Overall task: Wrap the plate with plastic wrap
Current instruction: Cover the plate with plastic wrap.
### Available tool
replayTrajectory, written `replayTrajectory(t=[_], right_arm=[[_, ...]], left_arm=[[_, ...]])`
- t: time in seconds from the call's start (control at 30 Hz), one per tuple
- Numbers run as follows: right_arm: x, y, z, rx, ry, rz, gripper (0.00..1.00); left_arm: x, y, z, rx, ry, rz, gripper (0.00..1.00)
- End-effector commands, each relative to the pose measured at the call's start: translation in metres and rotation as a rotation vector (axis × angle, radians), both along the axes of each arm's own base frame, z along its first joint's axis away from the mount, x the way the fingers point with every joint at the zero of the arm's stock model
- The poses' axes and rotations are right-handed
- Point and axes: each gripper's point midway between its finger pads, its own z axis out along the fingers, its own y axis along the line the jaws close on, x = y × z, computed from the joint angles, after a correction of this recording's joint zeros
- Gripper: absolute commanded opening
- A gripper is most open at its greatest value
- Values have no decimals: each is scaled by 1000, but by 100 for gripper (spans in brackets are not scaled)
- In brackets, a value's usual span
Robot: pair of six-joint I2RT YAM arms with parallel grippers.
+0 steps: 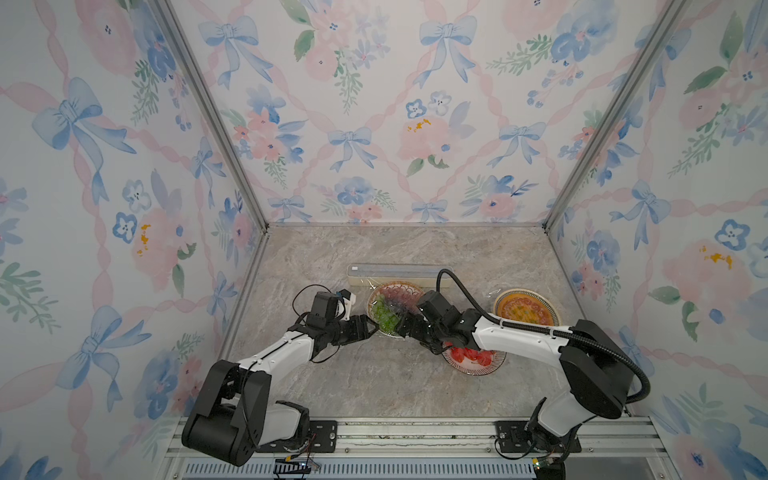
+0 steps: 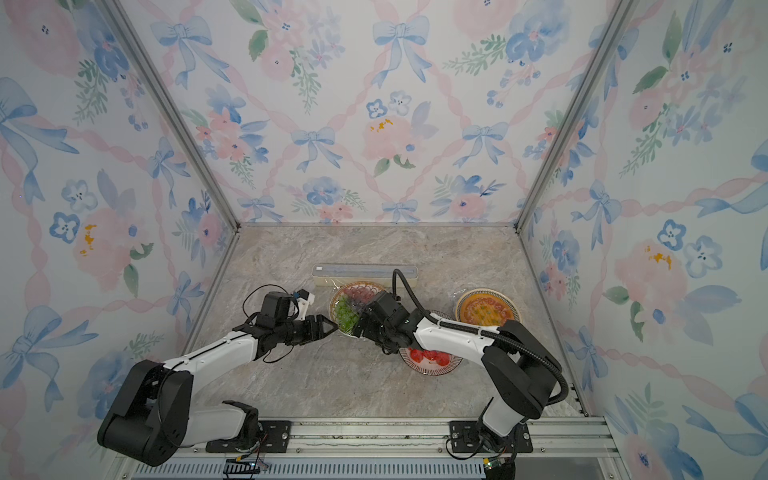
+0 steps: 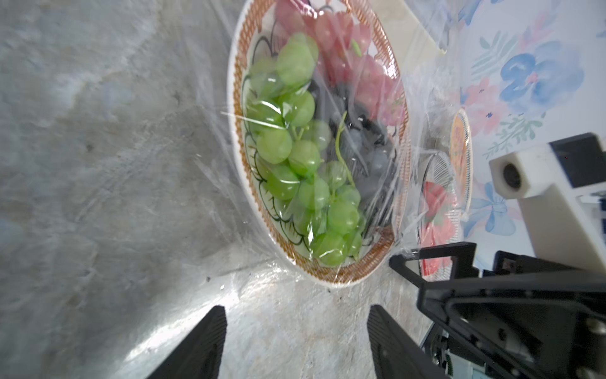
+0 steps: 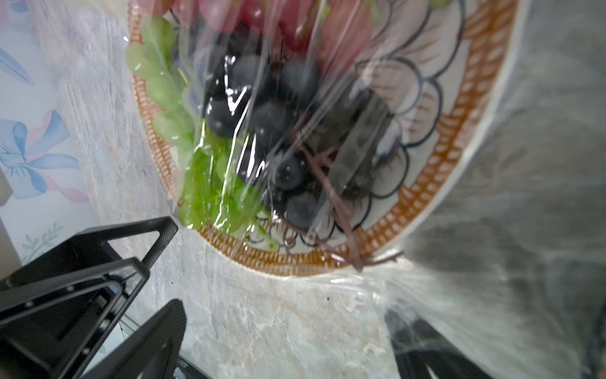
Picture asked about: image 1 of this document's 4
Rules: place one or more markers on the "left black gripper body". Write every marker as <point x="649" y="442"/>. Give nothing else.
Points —
<point x="343" y="331"/>

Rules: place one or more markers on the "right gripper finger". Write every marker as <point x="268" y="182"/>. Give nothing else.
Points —
<point x="406" y="324"/>
<point x="421" y="335"/>

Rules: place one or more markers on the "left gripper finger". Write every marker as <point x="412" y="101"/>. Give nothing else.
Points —
<point x="361" y="335"/>
<point x="365" y="325"/>

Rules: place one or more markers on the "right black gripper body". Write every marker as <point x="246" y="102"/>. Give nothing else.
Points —
<point x="437" y="332"/>

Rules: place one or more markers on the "plate of grapes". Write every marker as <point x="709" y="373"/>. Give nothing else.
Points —
<point x="389" y="302"/>

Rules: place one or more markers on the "cream plastic wrap dispenser box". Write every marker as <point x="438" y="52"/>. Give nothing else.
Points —
<point x="373" y="275"/>

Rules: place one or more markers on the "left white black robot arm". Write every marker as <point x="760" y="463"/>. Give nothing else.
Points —
<point x="233" y="415"/>

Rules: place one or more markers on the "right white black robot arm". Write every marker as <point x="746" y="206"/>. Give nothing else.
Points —
<point x="601" y="379"/>

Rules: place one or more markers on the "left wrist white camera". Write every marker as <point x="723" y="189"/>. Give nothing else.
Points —
<point x="346" y="302"/>

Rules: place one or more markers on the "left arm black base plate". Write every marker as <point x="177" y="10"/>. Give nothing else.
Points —
<point x="318" y="436"/>

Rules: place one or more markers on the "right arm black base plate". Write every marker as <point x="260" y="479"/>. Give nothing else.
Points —
<point x="512" y="438"/>

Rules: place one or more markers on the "aluminium front rail frame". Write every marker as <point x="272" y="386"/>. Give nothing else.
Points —
<point x="442" y="448"/>

